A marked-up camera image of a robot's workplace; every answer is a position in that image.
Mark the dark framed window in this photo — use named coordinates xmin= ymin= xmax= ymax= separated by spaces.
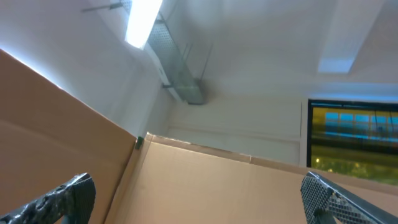
xmin=306 ymin=100 xmax=397 ymax=185

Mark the fluorescent ceiling light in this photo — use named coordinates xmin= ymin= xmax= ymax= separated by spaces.
xmin=124 ymin=0 xmax=163 ymax=49

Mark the brown cardboard barrier panel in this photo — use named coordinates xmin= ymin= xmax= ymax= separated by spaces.
xmin=1 ymin=52 xmax=397 ymax=223

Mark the metal ceiling cable tray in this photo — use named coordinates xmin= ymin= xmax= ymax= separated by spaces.
xmin=81 ymin=0 xmax=214 ymax=106

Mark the green corner clip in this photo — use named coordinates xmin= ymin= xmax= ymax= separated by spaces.
xmin=134 ymin=136 xmax=144 ymax=150

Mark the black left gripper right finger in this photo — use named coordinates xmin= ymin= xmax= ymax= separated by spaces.
xmin=300 ymin=172 xmax=397 ymax=224

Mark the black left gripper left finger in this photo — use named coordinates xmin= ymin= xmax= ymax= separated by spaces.
xmin=1 ymin=173 xmax=96 ymax=224

